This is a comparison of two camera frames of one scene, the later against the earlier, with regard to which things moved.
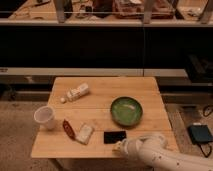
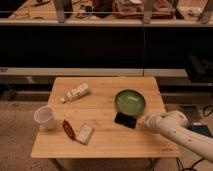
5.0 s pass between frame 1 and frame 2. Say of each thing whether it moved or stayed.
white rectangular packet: stayed
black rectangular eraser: moved
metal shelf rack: stayed
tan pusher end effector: moved
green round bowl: moved
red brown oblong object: stayed
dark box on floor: stayed
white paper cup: stayed
